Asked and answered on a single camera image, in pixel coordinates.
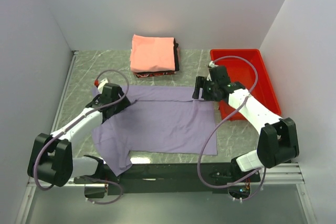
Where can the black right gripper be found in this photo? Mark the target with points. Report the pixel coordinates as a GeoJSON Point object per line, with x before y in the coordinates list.
{"type": "Point", "coordinates": [199, 84]}

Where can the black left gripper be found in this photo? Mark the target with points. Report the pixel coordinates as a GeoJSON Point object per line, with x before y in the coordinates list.
{"type": "Point", "coordinates": [123, 103]}

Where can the lavender t-shirt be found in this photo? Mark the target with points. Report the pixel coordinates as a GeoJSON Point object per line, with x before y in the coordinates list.
{"type": "Point", "coordinates": [160, 119]}

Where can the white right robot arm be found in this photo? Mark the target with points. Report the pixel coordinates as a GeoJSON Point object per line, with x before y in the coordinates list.
{"type": "Point", "coordinates": [278, 141]}

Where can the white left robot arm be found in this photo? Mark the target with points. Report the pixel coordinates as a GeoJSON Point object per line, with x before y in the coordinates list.
{"type": "Point", "coordinates": [52, 160]}

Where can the red patterned folded t-shirt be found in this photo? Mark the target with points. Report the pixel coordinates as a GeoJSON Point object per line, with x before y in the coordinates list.
{"type": "Point", "coordinates": [153, 74]}

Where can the black folded t-shirt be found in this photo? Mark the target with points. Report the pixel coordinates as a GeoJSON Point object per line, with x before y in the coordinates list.
{"type": "Point", "coordinates": [176, 56]}

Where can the red plastic bin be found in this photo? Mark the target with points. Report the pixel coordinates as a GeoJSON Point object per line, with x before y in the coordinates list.
{"type": "Point", "coordinates": [240, 71]}

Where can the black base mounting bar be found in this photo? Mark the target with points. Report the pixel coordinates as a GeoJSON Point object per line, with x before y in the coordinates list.
{"type": "Point", "coordinates": [166, 178]}

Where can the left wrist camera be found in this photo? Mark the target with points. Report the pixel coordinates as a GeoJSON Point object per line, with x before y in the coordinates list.
{"type": "Point", "coordinates": [99, 84]}

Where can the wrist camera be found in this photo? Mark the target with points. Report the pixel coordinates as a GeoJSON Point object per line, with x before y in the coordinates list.
{"type": "Point", "coordinates": [99, 84]}
{"type": "Point", "coordinates": [211, 65]}

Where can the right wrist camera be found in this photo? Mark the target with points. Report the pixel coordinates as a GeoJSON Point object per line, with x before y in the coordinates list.
{"type": "Point", "coordinates": [211, 65]}

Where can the aluminium frame rail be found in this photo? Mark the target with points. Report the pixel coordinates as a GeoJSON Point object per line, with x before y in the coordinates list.
{"type": "Point", "coordinates": [51, 160]}

